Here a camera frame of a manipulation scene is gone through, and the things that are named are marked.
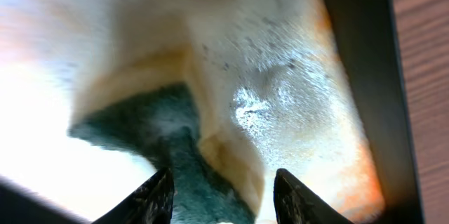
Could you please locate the green and yellow sponge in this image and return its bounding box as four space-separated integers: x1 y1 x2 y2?
68 45 264 223

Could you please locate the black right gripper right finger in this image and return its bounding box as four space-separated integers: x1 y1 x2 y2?
274 169 353 224

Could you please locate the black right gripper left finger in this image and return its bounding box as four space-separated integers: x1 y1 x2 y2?
92 168 175 224

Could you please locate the black tray with wet cloth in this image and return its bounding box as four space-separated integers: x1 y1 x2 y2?
1 0 424 223

